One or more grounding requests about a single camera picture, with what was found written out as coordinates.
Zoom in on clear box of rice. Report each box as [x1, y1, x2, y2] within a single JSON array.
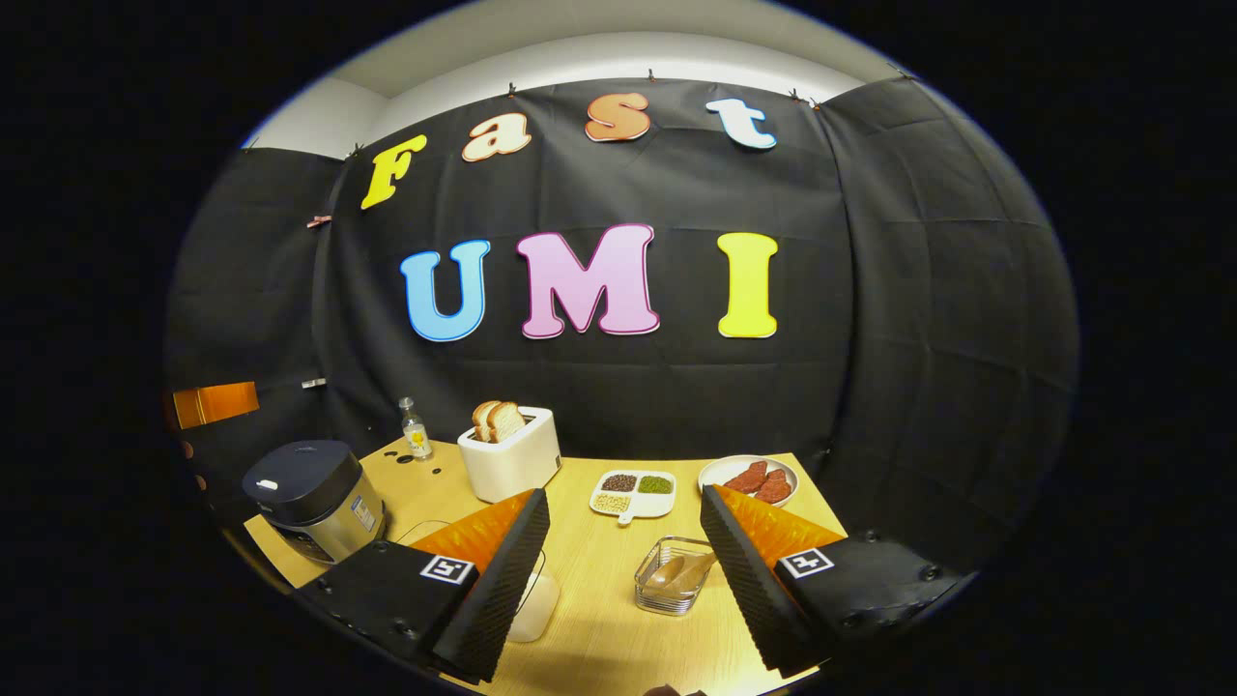
[[396, 520, 561, 644]]

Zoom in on white toaster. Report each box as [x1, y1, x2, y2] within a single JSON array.
[[457, 406, 562, 505]]

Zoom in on white divided bean dish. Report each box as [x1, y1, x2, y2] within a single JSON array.
[[590, 470, 677, 526]]

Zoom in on glass bottle with yellow label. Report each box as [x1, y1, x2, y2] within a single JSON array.
[[400, 397, 433, 462]]

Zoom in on white round plate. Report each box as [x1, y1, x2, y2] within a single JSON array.
[[698, 454, 801, 509]]

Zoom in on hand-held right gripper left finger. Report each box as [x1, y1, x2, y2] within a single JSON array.
[[295, 488, 552, 683]]

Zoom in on wooden spoon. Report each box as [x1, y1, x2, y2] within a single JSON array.
[[645, 552, 718, 595]]

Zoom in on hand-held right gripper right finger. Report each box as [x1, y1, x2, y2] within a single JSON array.
[[700, 484, 967, 678]]

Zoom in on black backdrop cloth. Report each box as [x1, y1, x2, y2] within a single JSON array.
[[164, 77, 1079, 581]]

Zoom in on dark grey rice cooker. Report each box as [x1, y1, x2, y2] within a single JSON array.
[[242, 440, 388, 565]]

